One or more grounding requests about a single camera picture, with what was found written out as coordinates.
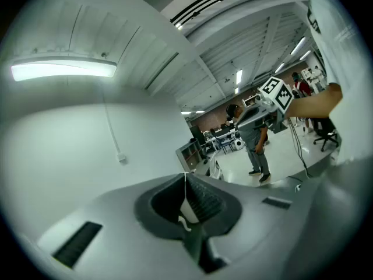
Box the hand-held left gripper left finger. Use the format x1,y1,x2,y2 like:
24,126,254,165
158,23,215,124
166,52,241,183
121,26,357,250
133,173,188,241

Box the white chair frame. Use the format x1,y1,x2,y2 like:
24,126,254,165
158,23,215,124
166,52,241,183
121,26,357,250
205,152,225,181

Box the ceiling strip lights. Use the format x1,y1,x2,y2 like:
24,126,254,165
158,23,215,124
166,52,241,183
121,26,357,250
180,35,312,116

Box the white wall cable conduit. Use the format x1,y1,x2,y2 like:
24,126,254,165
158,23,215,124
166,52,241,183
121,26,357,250
100,82,125,157

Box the white t-shirt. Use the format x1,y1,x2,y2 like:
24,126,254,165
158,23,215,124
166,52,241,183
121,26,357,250
307,0,371,166

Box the black office chair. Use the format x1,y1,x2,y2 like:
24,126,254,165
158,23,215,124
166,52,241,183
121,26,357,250
313,117,340,153

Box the long ceiling light fixture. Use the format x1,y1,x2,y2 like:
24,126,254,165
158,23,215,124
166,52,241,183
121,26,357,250
10,56,118,82

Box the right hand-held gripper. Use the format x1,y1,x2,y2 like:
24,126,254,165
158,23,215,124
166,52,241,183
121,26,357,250
235,76,294,134

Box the open cubby shelf cabinet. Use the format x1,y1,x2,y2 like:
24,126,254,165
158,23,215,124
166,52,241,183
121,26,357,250
175,141,209,173

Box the black ceiling rail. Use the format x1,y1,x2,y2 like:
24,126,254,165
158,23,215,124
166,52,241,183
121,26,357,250
170,0,309,30

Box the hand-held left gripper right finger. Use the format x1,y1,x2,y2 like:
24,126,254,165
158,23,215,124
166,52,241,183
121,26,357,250
187,173,243,239

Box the person's right forearm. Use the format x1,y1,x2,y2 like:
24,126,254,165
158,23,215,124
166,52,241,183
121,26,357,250
287,83,343,119

